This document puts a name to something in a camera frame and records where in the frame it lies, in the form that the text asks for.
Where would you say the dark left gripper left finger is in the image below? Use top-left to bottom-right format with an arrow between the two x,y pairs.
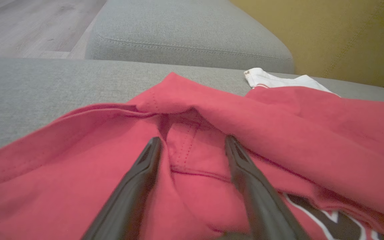
80,136 -> 163,240

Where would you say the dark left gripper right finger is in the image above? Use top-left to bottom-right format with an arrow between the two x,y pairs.
224,135 -> 310,240

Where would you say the red shirt with striped trim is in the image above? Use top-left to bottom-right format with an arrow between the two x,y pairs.
0,67 -> 384,240

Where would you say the small grey sofa cushion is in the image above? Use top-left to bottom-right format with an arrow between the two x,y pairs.
85,0 -> 295,74

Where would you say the yellow sofa back cushion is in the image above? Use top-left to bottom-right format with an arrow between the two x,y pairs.
230,0 -> 384,88

